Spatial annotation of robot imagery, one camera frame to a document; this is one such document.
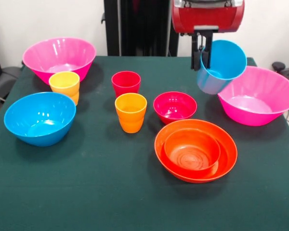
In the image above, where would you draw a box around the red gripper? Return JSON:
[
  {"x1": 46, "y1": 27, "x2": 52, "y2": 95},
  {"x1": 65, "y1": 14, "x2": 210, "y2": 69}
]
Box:
[{"x1": 171, "y1": 3, "x2": 245, "y2": 72}]

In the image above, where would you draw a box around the blue plastic cup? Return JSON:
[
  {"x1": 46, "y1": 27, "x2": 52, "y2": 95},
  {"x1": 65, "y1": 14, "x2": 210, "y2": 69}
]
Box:
[{"x1": 197, "y1": 39, "x2": 248, "y2": 95}]

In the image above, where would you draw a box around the small red plastic bowl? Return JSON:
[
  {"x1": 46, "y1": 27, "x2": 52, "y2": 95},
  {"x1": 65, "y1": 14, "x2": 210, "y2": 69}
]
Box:
[{"x1": 153, "y1": 91, "x2": 198, "y2": 125}]

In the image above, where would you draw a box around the large pink plastic bowl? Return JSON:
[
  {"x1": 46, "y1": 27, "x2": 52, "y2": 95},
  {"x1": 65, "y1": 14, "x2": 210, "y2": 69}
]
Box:
[
  {"x1": 22, "y1": 37, "x2": 97, "y2": 85},
  {"x1": 217, "y1": 66, "x2": 289, "y2": 127}
]

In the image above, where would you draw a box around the orange plastic cup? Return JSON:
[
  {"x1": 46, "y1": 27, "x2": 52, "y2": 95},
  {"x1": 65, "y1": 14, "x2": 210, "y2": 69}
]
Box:
[{"x1": 115, "y1": 93, "x2": 147, "y2": 134}]

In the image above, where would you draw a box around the small orange plastic bowl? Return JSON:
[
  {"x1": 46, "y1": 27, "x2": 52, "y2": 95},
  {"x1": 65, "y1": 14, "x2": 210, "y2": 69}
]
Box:
[{"x1": 164, "y1": 128, "x2": 221, "y2": 171}]

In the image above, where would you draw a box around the large orange plastic bowl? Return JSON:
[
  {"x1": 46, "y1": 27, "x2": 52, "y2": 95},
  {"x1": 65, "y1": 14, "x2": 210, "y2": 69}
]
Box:
[{"x1": 154, "y1": 118, "x2": 238, "y2": 184}]

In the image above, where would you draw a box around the red plastic cup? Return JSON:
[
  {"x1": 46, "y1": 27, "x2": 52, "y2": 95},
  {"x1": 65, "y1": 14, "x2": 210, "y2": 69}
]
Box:
[{"x1": 111, "y1": 71, "x2": 142, "y2": 98}]

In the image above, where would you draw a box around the yellow plastic cup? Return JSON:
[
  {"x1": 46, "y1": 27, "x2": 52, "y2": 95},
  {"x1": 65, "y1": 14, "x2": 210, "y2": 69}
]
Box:
[{"x1": 49, "y1": 71, "x2": 80, "y2": 106}]

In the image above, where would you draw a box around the blue plastic bowl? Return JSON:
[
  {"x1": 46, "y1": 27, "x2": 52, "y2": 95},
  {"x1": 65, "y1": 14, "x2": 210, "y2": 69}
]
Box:
[{"x1": 3, "y1": 92, "x2": 77, "y2": 147}]

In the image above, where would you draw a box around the dark green tablecloth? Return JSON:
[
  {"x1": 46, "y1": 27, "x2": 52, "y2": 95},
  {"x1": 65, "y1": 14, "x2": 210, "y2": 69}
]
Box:
[{"x1": 0, "y1": 56, "x2": 289, "y2": 231}]

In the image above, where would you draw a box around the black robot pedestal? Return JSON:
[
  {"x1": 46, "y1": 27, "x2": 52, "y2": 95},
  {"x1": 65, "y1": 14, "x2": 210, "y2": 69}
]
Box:
[{"x1": 101, "y1": 0, "x2": 185, "y2": 57}]

